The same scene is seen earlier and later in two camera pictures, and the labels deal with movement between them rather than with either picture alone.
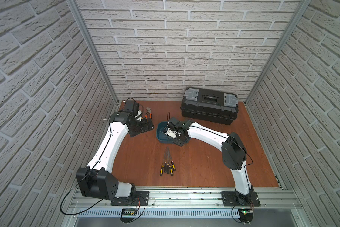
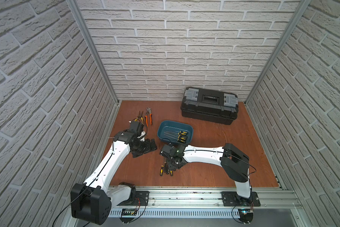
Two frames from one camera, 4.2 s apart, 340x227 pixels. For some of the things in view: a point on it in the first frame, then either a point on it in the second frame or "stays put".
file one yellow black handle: [161, 170] stays put
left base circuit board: [129, 212] stays put
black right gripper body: [178, 140] → [171, 165]
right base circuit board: [245, 214] stays put
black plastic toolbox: [209, 105] stays put
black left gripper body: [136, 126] → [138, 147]
